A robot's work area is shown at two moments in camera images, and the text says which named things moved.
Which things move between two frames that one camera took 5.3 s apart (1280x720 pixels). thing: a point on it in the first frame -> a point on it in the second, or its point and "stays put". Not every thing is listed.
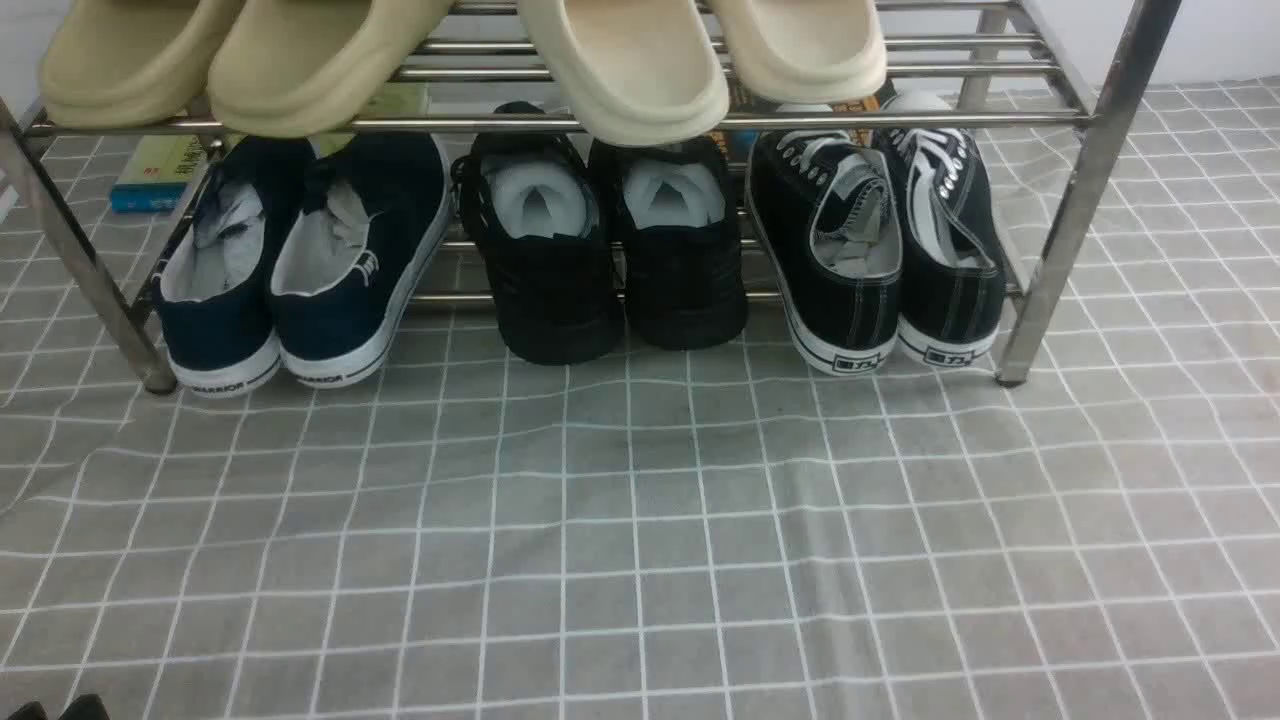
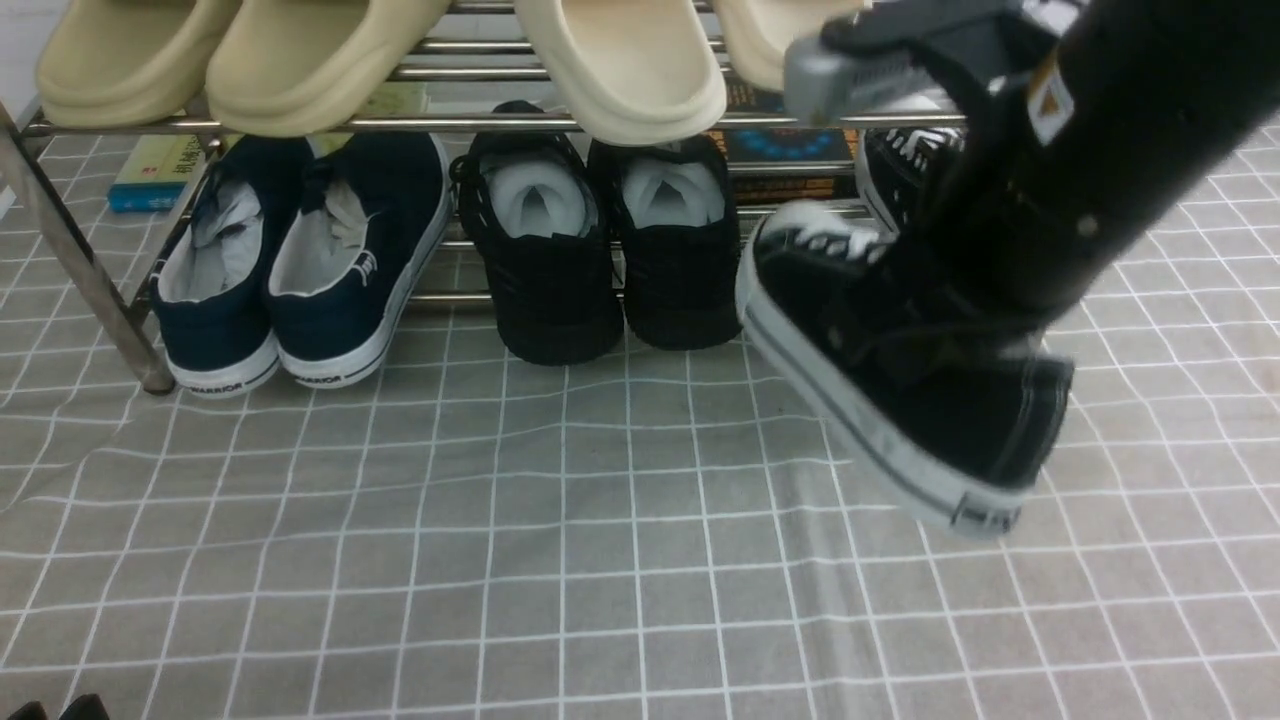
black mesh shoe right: x=683 y=281 stays put
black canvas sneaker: x=828 y=205 -> x=952 y=410
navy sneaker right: x=369 y=210 stays put
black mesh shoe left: x=543 y=235 stays put
